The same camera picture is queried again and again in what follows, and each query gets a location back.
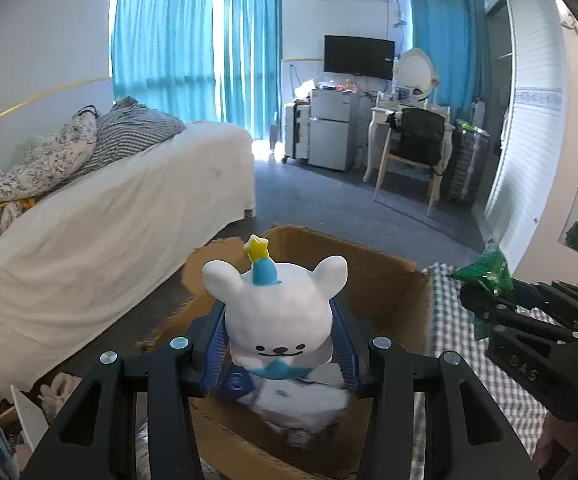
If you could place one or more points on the white dressing desk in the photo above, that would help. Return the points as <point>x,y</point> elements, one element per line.
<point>379,115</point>

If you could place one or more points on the beige fluffy item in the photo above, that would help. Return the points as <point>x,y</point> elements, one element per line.
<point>61,392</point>

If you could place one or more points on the white rolling cabinet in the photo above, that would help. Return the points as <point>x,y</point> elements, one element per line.
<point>296,132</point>

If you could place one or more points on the black garment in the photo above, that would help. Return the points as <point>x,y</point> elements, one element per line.
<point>419,135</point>

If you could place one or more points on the black television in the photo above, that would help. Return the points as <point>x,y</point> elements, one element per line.
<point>359,57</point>

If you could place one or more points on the white bear toy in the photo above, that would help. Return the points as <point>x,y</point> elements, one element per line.
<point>279,310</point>

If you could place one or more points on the round white mirror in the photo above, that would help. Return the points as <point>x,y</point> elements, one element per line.
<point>416,72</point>

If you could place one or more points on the wooden chair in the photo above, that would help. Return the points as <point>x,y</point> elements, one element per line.
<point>394,165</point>

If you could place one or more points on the cardboard box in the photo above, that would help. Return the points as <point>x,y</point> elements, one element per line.
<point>394,280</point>

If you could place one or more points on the green snack bag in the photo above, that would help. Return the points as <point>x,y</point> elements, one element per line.
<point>486,270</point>

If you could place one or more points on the person's right hand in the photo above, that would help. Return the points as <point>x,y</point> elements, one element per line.
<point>551,440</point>

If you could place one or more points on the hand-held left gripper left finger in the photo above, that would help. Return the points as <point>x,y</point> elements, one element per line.
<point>214,360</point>

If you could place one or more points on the blue window curtain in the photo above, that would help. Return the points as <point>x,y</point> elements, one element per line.
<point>164,35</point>
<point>251,60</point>
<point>444,25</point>

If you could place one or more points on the dark ribbed suitcase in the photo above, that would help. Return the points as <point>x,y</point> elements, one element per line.
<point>464,165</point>

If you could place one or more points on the striped grey blanket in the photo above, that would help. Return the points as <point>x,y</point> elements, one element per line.
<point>134,130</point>

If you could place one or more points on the white bed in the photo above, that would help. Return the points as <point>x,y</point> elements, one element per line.
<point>94,240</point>

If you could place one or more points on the floral quilt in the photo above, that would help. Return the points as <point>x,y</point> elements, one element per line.
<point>49,160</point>

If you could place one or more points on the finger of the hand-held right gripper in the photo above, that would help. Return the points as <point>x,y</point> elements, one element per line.
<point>489,305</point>
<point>559,295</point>

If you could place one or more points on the white wardrobe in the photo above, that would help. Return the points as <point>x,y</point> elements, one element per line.
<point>534,135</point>

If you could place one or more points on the silver mini fridge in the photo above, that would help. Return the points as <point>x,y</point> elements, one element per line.
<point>331,130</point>

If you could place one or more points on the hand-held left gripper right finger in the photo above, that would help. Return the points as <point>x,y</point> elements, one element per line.
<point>349,360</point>

